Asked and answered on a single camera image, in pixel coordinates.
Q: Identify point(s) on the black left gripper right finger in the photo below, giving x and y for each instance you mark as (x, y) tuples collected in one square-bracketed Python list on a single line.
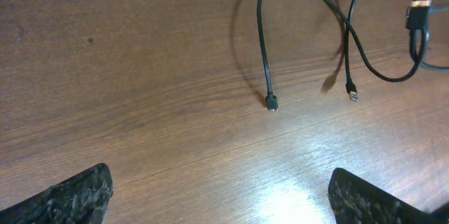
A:
[(354, 200)]

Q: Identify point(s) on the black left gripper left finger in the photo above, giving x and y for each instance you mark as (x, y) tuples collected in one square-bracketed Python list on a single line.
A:
[(83, 198)]

